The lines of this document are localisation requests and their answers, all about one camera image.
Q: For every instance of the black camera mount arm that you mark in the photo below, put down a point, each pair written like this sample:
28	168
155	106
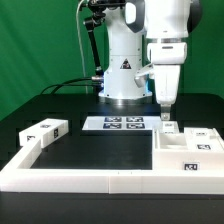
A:
98	7

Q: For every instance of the white cabinet box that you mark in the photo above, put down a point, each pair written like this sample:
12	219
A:
170	152

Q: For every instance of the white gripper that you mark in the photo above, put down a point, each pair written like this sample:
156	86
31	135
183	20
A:
166	78

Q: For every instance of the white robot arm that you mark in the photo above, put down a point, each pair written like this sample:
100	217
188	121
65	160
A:
147	49

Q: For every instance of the small white cabinet door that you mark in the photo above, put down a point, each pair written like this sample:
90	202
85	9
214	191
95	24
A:
170	127

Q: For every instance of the white marker base plate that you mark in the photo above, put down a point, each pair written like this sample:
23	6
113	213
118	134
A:
123	123

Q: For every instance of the white L-shaped frame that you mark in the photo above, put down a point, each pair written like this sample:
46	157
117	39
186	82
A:
19	176

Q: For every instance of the white block with markers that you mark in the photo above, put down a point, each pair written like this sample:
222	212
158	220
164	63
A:
48	131

